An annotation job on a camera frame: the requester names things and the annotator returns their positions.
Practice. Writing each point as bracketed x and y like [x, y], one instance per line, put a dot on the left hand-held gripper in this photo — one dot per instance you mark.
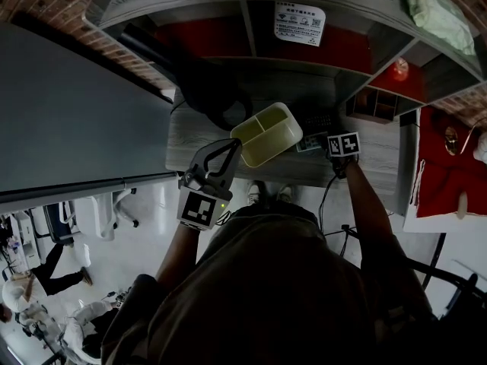
[201, 209]

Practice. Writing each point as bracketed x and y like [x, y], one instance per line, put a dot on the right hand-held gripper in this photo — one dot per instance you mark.
[344, 146]

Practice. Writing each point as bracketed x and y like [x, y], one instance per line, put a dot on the black remote control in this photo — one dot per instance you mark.
[319, 119]

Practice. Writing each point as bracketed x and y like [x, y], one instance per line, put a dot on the white globe lamp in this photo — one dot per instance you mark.
[482, 143]

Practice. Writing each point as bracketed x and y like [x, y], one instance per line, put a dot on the person's left shoe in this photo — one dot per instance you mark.
[254, 193]

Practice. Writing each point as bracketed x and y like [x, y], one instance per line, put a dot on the person's torso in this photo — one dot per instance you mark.
[266, 291]

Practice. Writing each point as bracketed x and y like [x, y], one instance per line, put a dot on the person's left forearm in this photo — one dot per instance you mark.
[179, 253]

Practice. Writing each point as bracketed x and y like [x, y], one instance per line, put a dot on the red apple ornament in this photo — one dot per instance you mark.
[400, 70]

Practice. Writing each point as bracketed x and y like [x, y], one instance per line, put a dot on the cream desk organizer box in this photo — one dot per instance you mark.
[268, 143]

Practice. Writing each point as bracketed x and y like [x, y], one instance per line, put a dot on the grey refrigerator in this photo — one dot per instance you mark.
[76, 108]

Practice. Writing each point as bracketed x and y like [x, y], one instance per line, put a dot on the grey wooden desk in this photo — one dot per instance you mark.
[198, 143]

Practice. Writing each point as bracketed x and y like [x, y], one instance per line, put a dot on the wooden desk organizer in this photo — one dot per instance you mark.
[374, 103]

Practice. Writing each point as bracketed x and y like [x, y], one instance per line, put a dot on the green wipes packet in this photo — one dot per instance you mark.
[437, 13]

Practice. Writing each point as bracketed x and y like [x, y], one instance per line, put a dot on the person's right shoe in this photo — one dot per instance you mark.
[285, 193]

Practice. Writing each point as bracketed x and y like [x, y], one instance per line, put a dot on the gold dish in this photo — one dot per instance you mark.
[451, 141]

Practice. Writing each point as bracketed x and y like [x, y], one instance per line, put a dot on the black chair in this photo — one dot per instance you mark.
[57, 223]

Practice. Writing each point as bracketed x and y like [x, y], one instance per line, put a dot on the white office chair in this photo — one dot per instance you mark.
[95, 215]

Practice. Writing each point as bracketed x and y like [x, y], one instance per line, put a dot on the person's right forearm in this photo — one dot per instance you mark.
[369, 204]

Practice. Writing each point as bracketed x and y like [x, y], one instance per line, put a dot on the beige wooden figure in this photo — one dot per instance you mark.
[462, 205]

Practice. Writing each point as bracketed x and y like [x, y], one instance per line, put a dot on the person's shoe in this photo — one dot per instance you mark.
[254, 193]
[285, 193]

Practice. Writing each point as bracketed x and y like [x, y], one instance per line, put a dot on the white notice card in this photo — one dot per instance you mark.
[300, 23]

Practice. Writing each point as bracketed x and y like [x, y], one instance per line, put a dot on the black desk lamp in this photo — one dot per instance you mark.
[205, 86]

